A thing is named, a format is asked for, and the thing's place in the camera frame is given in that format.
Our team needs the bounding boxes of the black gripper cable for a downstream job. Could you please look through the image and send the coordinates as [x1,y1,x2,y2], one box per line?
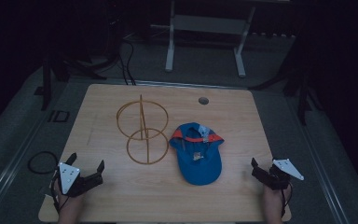
[49,175,71,216]
[279,182,294,218]

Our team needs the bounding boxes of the person's right hand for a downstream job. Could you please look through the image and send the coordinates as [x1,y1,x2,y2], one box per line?
[262,182,292,224]

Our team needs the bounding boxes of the person's left hand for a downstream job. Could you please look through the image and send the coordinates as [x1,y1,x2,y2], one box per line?
[56,186,86,224]

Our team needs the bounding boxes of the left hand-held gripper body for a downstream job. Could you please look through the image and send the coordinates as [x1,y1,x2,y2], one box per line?
[56,161,104,198]

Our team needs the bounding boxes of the white metal desk frame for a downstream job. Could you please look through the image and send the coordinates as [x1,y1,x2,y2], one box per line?
[150,0,257,78]

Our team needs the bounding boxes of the black floor cables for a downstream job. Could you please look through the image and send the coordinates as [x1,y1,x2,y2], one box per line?
[117,39,137,86]

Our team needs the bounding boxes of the golden wire hat stand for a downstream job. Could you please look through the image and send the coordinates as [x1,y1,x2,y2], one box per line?
[116,93,170,165]

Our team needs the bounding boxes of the blue cap with orange band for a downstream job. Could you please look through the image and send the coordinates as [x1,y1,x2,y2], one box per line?
[168,121,225,187]

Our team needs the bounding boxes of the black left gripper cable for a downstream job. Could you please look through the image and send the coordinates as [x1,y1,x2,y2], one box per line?
[49,175,71,216]

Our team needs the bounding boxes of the black cable loop on floor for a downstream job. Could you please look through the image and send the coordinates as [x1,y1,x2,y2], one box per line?
[27,150,60,175]

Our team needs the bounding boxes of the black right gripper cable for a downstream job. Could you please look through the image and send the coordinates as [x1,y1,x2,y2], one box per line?
[279,182,294,218]

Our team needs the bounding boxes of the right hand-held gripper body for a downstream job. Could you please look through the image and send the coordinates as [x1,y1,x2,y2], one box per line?
[259,158,305,191]

